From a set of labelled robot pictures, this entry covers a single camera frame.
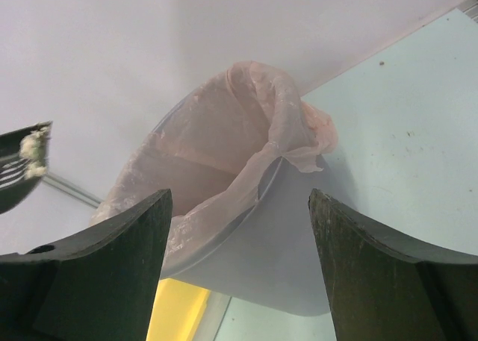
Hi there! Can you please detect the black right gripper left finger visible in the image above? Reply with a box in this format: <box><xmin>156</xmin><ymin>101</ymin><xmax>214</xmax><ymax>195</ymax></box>
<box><xmin>1</xmin><ymin>190</ymin><xmax>173</xmax><ymax>340</ymax></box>

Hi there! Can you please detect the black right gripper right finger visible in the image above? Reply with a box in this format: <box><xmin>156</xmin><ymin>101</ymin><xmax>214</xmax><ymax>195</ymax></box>
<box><xmin>308</xmin><ymin>189</ymin><xmax>477</xmax><ymax>340</ymax></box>

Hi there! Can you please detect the grey trash bin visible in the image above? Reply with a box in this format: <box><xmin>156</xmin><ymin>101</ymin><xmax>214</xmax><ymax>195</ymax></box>
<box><xmin>161</xmin><ymin>156</ymin><xmax>340</xmax><ymax>316</ymax></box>

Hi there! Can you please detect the black slotted litter scoop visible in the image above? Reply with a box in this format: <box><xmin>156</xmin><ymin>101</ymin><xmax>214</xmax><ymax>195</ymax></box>
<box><xmin>1</xmin><ymin>121</ymin><xmax>52</xmax><ymax>213</ymax></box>

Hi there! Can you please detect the white litter clump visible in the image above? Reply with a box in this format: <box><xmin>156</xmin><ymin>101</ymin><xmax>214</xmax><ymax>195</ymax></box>
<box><xmin>19</xmin><ymin>126</ymin><xmax>50</xmax><ymax>179</ymax></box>

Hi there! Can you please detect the yellow litter box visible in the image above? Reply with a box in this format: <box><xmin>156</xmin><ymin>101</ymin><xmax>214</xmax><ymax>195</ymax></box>
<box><xmin>146</xmin><ymin>278</ymin><xmax>211</xmax><ymax>341</ymax></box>

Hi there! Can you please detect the pink plastic bin liner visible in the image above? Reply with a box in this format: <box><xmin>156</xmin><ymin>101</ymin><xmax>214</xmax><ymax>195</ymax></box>
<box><xmin>90</xmin><ymin>61</ymin><xmax>338</xmax><ymax>265</ymax></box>

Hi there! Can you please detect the left aluminium frame post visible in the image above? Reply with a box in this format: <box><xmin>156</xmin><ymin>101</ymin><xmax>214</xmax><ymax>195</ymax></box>
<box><xmin>43</xmin><ymin>172</ymin><xmax>102</xmax><ymax>209</ymax></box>

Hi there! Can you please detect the aluminium frame post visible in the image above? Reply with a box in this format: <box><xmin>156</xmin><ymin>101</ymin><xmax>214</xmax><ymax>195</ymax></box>
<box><xmin>457</xmin><ymin>0</ymin><xmax>478</xmax><ymax>22</ymax></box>
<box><xmin>43</xmin><ymin>172</ymin><xmax>102</xmax><ymax>209</ymax></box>

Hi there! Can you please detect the right aluminium frame post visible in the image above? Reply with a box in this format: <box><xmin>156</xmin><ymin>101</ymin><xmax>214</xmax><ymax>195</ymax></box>
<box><xmin>457</xmin><ymin>0</ymin><xmax>478</xmax><ymax>22</ymax></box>

